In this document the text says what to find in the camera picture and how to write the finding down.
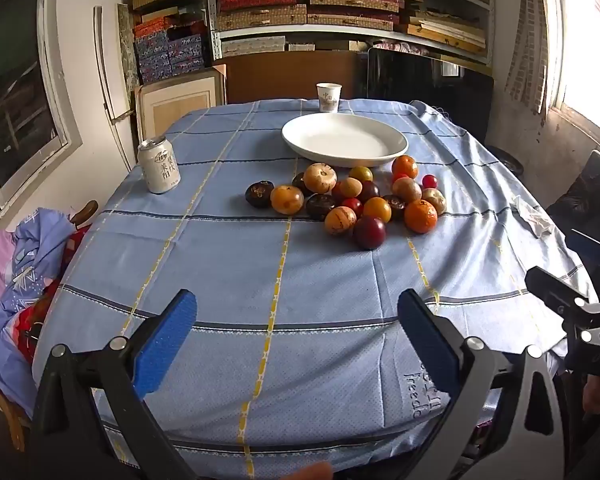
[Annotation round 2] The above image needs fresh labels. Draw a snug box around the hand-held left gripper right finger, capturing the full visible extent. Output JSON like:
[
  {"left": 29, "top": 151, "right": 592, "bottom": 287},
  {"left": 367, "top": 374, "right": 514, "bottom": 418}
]
[{"left": 397, "top": 288, "right": 567, "bottom": 480}]

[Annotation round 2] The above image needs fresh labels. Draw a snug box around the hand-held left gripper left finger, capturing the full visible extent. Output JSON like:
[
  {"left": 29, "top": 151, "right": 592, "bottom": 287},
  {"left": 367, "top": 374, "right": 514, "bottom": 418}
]
[{"left": 27, "top": 289, "right": 201, "bottom": 480}]

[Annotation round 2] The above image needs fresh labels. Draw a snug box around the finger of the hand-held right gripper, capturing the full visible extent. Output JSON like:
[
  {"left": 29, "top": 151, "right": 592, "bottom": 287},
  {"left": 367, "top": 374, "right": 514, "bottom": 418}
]
[
  {"left": 565, "top": 229, "right": 600, "bottom": 286},
  {"left": 525, "top": 266, "right": 600, "bottom": 350}
]

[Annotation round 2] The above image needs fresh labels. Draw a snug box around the orange tangerine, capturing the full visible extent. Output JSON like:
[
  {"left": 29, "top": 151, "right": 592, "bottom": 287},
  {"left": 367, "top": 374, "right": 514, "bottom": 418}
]
[
  {"left": 404, "top": 199, "right": 439, "bottom": 234},
  {"left": 391, "top": 155, "right": 419, "bottom": 181}
]

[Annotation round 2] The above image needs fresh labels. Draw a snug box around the beige round fruit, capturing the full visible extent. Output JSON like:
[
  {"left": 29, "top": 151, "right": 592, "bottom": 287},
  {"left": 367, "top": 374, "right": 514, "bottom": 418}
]
[
  {"left": 303, "top": 162, "right": 338, "bottom": 194},
  {"left": 421, "top": 188, "right": 447, "bottom": 216}
]

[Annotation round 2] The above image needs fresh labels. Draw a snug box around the orange-tan round fruit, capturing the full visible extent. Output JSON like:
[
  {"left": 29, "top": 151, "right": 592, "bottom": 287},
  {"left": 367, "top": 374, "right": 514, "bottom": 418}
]
[
  {"left": 270, "top": 185, "right": 305, "bottom": 214},
  {"left": 324, "top": 206, "right": 357, "bottom": 236}
]

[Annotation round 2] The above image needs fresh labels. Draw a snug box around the reddish tan round fruit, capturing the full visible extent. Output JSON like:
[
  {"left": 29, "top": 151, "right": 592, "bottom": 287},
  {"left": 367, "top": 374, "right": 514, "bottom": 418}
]
[{"left": 392, "top": 178, "right": 423, "bottom": 204}]

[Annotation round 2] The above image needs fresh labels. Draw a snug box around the white oval plate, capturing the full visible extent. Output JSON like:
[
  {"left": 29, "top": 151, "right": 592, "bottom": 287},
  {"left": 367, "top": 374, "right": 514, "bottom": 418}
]
[{"left": 281, "top": 113, "right": 409, "bottom": 169}]

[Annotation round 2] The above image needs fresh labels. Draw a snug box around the person's left hand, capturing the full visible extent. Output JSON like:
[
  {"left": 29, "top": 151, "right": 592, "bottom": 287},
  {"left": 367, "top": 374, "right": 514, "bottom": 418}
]
[{"left": 286, "top": 461, "right": 334, "bottom": 480}]

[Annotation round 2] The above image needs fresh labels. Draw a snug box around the black jacket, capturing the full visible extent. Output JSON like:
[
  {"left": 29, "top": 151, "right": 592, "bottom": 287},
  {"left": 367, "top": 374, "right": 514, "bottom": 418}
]
[{"left": 547, "top": 150, "right": 600, "bottom": 261}]

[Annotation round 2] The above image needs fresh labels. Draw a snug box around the crumpled white tissue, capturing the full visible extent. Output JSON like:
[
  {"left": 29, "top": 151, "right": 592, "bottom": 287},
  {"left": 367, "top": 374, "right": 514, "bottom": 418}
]
[{"left": 511, "top": 195, "right": 553, "bottom": 238}]

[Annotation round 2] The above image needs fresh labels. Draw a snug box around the black round stool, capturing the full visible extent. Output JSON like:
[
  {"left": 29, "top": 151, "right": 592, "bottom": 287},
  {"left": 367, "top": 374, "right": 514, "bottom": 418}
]
[{"left": 490, "top": 145, "right": 523, "bottom": 176}]

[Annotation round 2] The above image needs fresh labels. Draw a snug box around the red cloth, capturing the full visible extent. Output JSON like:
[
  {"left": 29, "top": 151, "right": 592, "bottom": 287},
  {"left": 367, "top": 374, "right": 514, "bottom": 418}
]
[{"left": 17, "top": 227, "right": 91, "bottom": 361}]

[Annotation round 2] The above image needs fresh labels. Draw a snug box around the blue plaid tablecloth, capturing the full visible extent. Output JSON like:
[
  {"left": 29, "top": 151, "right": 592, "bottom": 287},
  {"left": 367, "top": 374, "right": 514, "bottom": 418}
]
[{"left": 32, "top": 97, "right": 598, "bottom": 480}]

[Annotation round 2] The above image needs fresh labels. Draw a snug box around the wooden chair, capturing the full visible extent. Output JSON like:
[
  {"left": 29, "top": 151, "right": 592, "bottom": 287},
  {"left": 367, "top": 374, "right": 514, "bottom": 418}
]
[{"left": 0, "top": 200, "right": 99, "bottom": 453}]

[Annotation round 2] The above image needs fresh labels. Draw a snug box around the blue printed cloth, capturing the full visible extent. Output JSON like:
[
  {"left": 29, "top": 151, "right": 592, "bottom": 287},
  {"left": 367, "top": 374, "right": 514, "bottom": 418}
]
[{"left": 0, "top": 207, "right": 81, "bottom": 416}]

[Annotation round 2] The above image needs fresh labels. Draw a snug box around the white drink can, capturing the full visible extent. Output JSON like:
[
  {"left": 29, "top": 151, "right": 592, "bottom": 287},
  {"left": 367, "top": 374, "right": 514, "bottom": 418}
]
[{"left": 138, "top": 136, "right": 181, "bottom": 194}]

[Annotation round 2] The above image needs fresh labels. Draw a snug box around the bright window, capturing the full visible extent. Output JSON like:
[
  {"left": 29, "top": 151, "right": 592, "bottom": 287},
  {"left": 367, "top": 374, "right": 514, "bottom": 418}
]
[{"left": 545, "top": 0, "right": 600, "bottom": 141}]

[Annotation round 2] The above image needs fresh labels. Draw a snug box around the beige curtain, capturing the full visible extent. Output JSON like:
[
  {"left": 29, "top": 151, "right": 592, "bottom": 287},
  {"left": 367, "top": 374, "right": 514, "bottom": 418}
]
[{"left": 505, "top": 0, "right": 551, "bottom": 116}]

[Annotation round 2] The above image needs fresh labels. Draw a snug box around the black glossy panel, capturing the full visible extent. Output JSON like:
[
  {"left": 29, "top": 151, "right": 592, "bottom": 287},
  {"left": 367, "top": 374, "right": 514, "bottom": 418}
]
[{"left": 365, "top": 49, "right": 495, "bottom": 146}]

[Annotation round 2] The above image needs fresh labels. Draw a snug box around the white paper cup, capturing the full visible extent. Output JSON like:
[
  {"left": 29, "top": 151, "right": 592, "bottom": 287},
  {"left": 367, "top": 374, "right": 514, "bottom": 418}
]
[{"left": 316, "top": 82, "right": 342, "bottom": 112}]

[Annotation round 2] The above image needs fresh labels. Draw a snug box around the brown wooden board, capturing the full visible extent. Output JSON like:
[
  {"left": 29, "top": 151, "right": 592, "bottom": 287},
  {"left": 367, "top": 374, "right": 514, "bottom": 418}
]
[{"left": 212, "top": 52, "right": 368, "bottom": 106}]

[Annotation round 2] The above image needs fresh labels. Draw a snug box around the stack of blue patterned boxes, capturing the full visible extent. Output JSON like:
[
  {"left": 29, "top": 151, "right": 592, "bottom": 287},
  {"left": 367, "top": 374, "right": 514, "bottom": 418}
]
[{"left": 134, "top": 17, "right": 211, "bottom": 86}]

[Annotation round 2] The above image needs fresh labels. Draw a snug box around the white leaning strip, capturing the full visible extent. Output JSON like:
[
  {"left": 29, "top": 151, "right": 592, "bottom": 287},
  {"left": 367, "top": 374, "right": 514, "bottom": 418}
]
[{"left": 93, "top": 6, "right": 133, "bottom": 171}]

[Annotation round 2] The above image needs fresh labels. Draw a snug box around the mottled green board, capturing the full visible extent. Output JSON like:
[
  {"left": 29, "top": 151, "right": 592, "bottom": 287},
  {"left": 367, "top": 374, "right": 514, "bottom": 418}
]
[{"left": 117, "top": 4, "right": 141, "bottom": 93}]

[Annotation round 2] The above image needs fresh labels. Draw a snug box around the white framed dark window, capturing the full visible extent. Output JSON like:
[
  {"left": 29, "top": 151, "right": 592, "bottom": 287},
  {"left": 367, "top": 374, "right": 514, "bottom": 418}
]
[{"left": 0, "top": 0, "right": 83, "bottom": 221}]

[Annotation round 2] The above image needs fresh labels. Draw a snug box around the white metal shelf rack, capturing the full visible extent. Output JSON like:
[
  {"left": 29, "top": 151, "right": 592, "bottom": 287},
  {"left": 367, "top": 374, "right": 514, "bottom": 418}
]
[{"left": 205, "top": 0, "right": 496, "bottom": 68}]

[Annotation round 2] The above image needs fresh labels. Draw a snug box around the wooden picture frame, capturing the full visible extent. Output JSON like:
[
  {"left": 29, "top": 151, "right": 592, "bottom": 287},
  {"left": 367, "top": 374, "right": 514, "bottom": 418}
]
[{"left": 135, "top": 67, "right": 227, "bottom": 143}]

